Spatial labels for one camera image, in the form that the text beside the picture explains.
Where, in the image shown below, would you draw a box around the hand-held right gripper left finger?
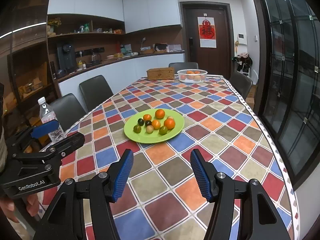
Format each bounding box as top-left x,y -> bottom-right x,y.
32,149 -> 135,240

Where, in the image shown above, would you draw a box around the clothes on rack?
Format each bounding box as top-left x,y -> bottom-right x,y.
232,52 -> 252,73

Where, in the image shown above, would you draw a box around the glass fronted display cabinet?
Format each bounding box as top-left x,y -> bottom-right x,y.
0,15 -> 60,140

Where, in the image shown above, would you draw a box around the cardboard box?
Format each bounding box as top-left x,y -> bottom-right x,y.
246,85 -> 258,110

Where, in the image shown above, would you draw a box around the white upper cabinets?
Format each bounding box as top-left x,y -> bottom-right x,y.
47,0 -> 182,33

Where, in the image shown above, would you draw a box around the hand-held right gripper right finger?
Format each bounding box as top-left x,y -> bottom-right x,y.
190,149 -> 292,240

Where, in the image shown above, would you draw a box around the wooden wall shelf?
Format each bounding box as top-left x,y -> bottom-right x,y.
47,14 -> 185,80

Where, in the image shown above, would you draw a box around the dark brown door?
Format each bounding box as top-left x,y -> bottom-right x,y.
180,2 -> 234,77

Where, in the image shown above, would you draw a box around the dark grey chair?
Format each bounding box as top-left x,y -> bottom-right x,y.
79,75 -> 114,112
169,62 -> 199,70
229,70 -> 253,98
49,93 -> 87,130

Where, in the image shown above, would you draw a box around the red and white door poster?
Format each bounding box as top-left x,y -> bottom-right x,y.
198,17 -> 216,48

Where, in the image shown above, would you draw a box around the wooden box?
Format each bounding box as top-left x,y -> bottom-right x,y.
146,67 -> 175,80

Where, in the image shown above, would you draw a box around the white mesh basket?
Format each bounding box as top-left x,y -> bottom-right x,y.
177,69 -> 208,83

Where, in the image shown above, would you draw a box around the person's left hand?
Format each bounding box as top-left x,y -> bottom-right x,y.
0,194 -> 40,220

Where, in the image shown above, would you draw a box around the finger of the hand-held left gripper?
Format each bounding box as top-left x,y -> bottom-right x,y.
4,120 -> 60,155
11,132 -> 86,167

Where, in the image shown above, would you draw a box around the clear plastic water bottle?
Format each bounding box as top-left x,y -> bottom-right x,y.
38,97 -> 66,143

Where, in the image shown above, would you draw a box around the black water dispenser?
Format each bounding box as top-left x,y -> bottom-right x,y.
57,42 -> 77,72

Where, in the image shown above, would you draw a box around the black framed glass doors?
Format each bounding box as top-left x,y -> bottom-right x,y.
251,0 -> 320,188

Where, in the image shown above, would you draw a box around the white cabinets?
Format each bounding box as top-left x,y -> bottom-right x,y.
57,52 -> 185,95
47,0 -> 182,33

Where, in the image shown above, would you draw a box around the white lower cabinets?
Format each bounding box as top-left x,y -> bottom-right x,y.
57,52 -> 185,95

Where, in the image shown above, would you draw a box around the green plate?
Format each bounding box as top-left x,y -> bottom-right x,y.
124,109 -> 185,144

